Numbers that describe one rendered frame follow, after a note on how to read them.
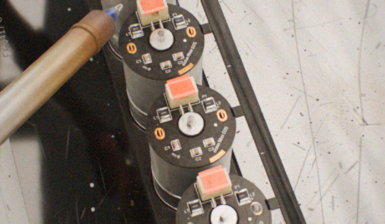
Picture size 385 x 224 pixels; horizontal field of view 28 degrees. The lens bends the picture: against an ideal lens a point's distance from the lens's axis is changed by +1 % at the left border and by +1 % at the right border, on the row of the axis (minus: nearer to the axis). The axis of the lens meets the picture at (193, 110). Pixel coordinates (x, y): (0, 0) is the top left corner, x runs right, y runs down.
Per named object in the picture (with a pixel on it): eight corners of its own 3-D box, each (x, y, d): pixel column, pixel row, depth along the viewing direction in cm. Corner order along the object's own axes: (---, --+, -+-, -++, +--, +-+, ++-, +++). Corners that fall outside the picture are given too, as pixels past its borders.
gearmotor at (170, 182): (166, 229, 25) (161, 175, 20) (145, 162, 26) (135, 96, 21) (237, 207, 25) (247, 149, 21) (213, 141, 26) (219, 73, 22)
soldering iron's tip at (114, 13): (111, 10, 20) (91, 28, 19) (113, -6, 20) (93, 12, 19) (128, 17, 20) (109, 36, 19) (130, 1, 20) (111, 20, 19)
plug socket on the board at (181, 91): (173, 117, 21) (173, 107, 21) (164, 91, 21) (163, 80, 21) (201, 109, 21) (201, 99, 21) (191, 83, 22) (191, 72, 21)
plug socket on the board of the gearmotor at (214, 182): (204, 211, 20) (205, 203, 19) (194, 181, 20) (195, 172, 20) (234, 201, 20) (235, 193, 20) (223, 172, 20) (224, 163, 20)
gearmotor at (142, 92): (142, 152, 26) (132, 86, 21) (122, 91, 27) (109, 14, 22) (210, 132, 26) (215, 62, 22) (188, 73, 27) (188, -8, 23)
